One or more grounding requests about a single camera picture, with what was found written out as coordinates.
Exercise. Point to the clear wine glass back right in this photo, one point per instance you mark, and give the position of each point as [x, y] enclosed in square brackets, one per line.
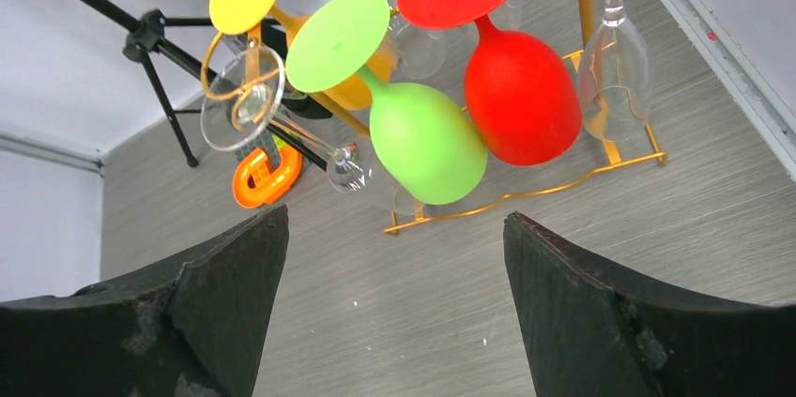
[508, 16]

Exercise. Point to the clear tall flute glass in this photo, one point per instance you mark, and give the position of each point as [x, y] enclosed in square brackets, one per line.
[614, 77]

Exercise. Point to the green silicone wine glass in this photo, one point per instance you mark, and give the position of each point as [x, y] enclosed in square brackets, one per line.
[421, 136]

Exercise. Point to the clear wine glass back left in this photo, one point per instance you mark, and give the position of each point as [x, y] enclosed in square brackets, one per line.
[415, 52]

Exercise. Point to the orange toy block piece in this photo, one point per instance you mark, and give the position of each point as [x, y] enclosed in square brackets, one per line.
[257, 181]

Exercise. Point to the black music stand tripod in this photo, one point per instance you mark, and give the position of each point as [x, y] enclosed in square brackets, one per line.
[145, 36]

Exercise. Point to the red silicone wine glass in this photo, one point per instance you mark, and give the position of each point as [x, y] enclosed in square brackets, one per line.
[517, 90]

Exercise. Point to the clear wine glass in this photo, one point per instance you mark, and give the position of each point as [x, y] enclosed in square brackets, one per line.
[415, 52]
[243, 110]
[508, 16]

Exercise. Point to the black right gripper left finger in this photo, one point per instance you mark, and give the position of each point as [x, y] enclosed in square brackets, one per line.
[191, 324]

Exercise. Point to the clear wine glass front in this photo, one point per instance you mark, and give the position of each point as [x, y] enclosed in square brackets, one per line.
[243, 110]

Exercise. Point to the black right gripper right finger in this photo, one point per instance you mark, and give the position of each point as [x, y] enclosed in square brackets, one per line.
[593, 327]

